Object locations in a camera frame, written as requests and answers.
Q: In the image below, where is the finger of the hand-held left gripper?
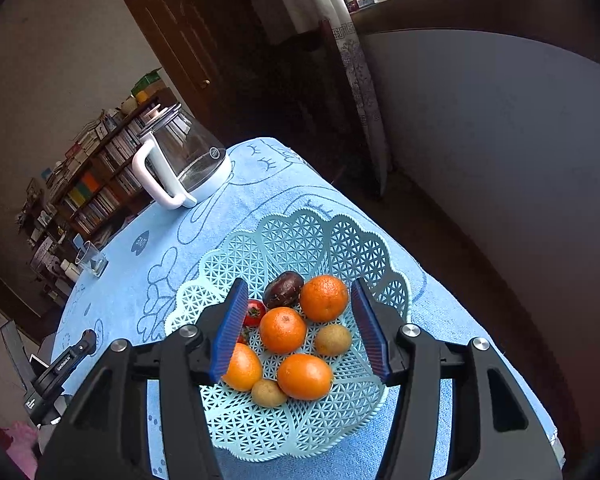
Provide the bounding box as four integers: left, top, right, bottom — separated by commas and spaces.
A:
34, 329, 99, 396

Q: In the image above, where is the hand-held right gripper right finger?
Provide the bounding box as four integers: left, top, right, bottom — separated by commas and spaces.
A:
351, 277, 563, 480

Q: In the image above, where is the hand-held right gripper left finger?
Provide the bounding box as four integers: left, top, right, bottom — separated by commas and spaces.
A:
35, 277, 249, 480

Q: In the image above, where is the large tan round fruit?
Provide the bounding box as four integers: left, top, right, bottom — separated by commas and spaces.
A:
314, 324, 353, 357

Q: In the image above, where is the dark purple passion fruit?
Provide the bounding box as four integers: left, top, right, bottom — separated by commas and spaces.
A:
263, 270, 305, 310

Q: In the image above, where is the small tan round fruit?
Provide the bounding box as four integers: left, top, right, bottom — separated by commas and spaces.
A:
251, 379, 289, 408

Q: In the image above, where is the large orange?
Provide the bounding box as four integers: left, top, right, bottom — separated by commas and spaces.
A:
277, 353, 334, 401

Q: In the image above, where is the teal plastic lattice basket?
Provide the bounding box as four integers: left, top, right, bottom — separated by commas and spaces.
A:
164, 208, 413, 462

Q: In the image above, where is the blue printed towel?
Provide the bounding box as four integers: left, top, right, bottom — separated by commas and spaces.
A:
50, 136, 556, 480

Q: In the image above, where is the pink cloth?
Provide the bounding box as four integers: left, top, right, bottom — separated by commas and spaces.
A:
0, 420, 46, 480

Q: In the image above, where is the clear glass cup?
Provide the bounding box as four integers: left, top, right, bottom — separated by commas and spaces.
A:
75, 241, 108, 277

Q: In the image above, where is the cluttered storage rack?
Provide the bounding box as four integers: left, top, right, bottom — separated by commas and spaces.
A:
15, 180, 76, 306

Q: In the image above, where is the wooden bookshelf with books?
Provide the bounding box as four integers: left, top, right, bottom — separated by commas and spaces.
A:
45, 87, 181, 248

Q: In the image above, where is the patterned curtain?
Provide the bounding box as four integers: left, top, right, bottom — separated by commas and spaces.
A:
300, 0, 396, 196

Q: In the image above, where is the green box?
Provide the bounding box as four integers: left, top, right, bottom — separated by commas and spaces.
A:
131, 71, 165, 95

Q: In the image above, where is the brown wooden door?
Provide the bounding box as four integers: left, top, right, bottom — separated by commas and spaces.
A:
121, 0, 301, 146

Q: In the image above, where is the glass kettle with white handle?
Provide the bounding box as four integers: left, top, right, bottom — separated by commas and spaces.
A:
131, 102, 232, 210

